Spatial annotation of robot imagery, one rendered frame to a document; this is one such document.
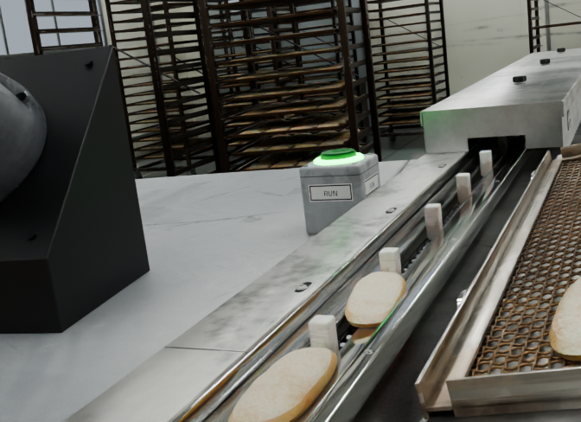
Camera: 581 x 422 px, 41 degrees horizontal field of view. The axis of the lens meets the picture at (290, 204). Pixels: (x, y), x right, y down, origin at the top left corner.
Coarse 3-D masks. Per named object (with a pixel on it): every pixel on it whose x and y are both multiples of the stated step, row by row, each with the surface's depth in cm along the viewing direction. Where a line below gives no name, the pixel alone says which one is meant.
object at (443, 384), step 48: (576, 144) 72; (528, 192) 58; (576, 192) 58; (528, 240) 49; (576, 240) 46; (480, 288) 40; (528, 288) 40; (480, 336) 34; (528, 336) 33; (432, 384) 30; (480, 384) 28; (528, 384) 27; (576, 384) 26
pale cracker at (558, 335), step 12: (576, 288) 34; (564, 300) 34; (576, 300) 33; (564, 312) 32; (576, 312) 32; (552, 324) 32; (564, 324) 31; (576, 324) 31; (552, 336) 31; (564, 336) 30; (576, 336) 30; (564, 348) 30; (576, 348) 30; (576, 360) 30
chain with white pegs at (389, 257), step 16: (480, 160) 95; (496, 160) 105; (464, 176) 82; (480, 176) 94; (464, 192) 82; (432, 208) 69; (432, 224) 70; (384, 256) 57; (416, 256) 66; (400, 272) 58; (320, 320) 45; (320, 336) 45; (336, 336) 45; (336, 352) 45
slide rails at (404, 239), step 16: (496, 144) 111; (512, 144) 109; (448, 192) 84; (480, 192) 82; (464, 208) 75; (416, 224) 72; (448, 224) 70; (400, 240) 67; (432, 240) 66; (400, 256) 63; (432, 256) 61; (368, 272) 59; (416, 272) 58; (352, 288) 56; (336, 304) 53; (336, 320) 50; (304, 336) 48; (352, 336) 47; (368, 336) 47; (288, 352) 46; (352, 352) 45; (336, 368) 43; (320, 400) 39; (224, 416) 39; (304, 416) 38
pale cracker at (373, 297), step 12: (372, 276) 55; (384, 276) 55; (396, 276) 55; (360, 288) 53; (372, 288) 52; (384, 288) 52; (396, 288) 52; (348, 300) 51; (360, 300) 50; (372, 300) 50; (384, 300) 50; (396, 300) 50; (348, 312) 49; (360, 312) 49; (372, 312) 49; (384, 312) 48; (360, 324) 48; (372, 324) 48
